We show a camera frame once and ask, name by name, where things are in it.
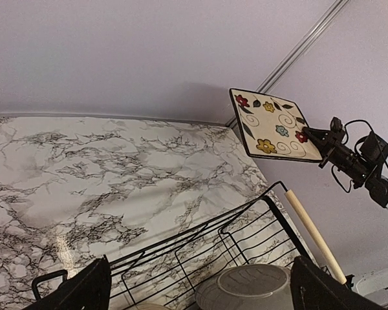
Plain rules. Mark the round grey deer plate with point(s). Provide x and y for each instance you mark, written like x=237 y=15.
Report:
x=256 y=286

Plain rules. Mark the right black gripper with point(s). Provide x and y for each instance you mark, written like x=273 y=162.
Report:
x=330 y=145

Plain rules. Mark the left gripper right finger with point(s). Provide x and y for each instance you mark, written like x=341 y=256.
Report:
x=312 y=288

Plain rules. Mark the square floral ceramic plate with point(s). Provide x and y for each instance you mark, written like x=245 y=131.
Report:
x=272 y=128

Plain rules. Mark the right aluminium frame post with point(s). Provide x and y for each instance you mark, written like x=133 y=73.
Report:
x=302 y=47

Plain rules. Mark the right wooden rack handle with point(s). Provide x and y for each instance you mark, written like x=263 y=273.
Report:
x=316 y=236

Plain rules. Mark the black wire dish rack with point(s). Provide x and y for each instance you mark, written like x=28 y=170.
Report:
x=167 y=273

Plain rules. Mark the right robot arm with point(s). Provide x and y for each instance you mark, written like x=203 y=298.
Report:
x=366 y=164

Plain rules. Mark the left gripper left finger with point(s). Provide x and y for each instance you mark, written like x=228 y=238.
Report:
x=89 y=289

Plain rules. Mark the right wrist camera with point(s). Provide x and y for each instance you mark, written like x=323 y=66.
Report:
x=337 y=131

